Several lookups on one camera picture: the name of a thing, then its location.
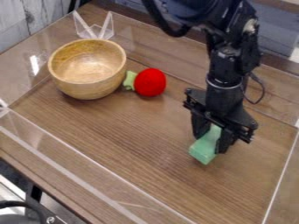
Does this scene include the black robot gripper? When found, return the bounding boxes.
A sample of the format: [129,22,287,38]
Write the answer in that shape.
[183,79,257,154]

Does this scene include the green rectangular block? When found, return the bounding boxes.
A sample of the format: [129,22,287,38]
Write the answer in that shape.
[189,125,220,165]

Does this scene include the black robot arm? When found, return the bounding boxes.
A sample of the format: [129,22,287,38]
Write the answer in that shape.
[141,0,261,154]

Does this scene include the light wooden bowl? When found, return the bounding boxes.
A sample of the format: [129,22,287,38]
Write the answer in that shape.
[48,38,126,100]

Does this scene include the red knitted strawberry toy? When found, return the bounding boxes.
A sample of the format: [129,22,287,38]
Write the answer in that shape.
[122,68,167,97]

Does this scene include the clear acrylic corner bracket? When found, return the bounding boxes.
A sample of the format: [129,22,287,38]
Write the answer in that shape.
[72,11,114,39]

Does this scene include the black table frame bracket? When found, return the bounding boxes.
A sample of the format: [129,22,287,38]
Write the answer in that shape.
[24,184,84,224]

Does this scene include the black cable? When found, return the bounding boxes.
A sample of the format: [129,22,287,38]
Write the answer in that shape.
[0,200,48,224]

